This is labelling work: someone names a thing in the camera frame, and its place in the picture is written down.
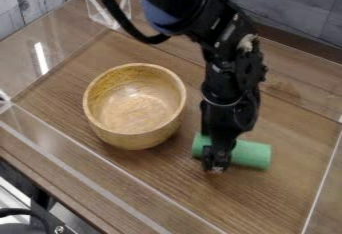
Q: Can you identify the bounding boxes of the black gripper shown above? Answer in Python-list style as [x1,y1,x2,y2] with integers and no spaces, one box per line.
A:
[200,91,260,174]

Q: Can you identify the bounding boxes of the green rectangular block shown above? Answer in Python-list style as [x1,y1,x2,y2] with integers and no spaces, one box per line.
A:
[191,133,271,170]

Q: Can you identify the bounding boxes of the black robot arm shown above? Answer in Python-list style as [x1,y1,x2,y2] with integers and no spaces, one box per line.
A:
[100,0,271,173]

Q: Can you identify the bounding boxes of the wooden bowl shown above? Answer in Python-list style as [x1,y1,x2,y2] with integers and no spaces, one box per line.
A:
[83,63,187,150]

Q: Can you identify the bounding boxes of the clear acrylic tray walls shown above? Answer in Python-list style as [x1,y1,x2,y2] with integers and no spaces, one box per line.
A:
[0,0,342,234]

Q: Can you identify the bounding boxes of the black metal table bracket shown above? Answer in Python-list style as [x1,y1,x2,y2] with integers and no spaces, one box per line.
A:
[29,200,93,234]

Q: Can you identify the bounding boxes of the clear acrylic corner bracket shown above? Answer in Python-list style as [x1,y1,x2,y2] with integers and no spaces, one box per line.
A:
[85,0,132,30]

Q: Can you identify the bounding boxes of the black cable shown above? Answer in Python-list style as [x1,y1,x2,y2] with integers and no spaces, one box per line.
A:
[0,205,41,234]

